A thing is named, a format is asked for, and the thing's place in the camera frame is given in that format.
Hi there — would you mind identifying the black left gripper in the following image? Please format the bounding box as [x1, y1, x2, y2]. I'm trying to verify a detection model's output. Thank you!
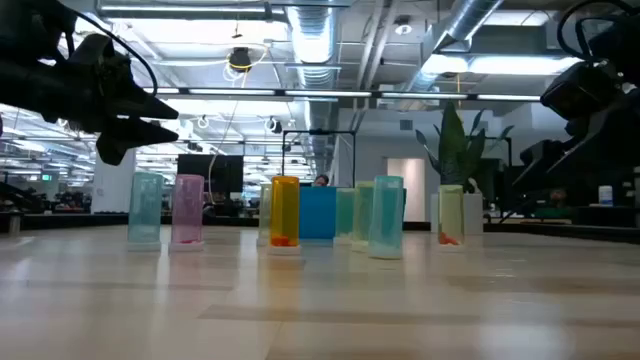
[49, 49, 180, 167]

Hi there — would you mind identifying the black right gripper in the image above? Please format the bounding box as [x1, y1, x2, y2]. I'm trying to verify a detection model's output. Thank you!
[512, 92, 640, 206]

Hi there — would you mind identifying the teal pill bottle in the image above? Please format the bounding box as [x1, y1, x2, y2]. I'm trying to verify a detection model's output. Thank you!
[126, 172, 165, 253]
[368, 174, 405, 261]

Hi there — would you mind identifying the pink pill bottle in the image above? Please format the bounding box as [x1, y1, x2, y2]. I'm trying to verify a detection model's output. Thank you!
[168, 173, 206, 253]

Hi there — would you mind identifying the yellow-green pill bottle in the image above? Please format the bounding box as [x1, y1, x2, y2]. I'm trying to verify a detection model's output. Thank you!
[437, 184, 466, 251]

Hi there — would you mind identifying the pale green pill bottle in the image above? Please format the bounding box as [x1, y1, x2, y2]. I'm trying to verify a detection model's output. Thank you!
[256, 182, 274, 248]

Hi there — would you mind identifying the orange pill bottle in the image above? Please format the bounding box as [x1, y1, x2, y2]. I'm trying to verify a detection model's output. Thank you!
[266, 175, 302, 257]

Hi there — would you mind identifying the blue plastic basket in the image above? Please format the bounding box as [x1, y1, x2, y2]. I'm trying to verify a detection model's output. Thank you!
[298, 186, 407, 241]

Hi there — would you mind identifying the black monitor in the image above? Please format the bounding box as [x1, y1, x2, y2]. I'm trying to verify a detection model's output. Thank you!
[176, 153, 245, 201]

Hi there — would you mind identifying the green snake plant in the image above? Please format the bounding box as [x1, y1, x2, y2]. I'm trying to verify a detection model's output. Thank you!
[414, 101, 516, 194]

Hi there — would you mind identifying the overhead light bar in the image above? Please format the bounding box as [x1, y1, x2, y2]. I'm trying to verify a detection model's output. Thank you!
[142, 87, 544, 103]

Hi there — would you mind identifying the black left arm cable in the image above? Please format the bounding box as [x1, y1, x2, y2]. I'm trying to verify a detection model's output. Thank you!
[72, 9, 160, 97]

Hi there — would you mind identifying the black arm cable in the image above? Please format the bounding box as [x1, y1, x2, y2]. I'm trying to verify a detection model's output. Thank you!
[555, 0, 640, 64]
[72, 9, 160, 97]

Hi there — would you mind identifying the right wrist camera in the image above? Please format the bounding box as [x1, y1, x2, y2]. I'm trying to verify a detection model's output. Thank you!
[539, 60, 624, 122]

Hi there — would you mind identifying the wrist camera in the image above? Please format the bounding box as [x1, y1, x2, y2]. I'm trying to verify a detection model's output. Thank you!
[65, 31, 119, 66]
[539, 60, 624, 122]

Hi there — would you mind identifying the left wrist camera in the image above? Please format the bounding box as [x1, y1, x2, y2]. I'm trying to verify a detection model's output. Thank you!
[65, 31, 119, 66]

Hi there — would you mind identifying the black ceiling camera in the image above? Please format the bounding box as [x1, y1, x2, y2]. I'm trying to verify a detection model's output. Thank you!
[227, 46, 254, 74]

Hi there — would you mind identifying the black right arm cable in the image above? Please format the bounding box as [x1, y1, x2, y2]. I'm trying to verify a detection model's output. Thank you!
[555, 0, 640, 64]

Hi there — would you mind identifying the silver air duct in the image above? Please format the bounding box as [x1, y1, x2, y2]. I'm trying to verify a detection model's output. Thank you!
[407, 0, 504, 94]
[285, 3, 343, 166]

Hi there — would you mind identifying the black metal frame stand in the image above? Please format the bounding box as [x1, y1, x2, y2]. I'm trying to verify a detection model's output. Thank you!
[281, 128, 357, 189]

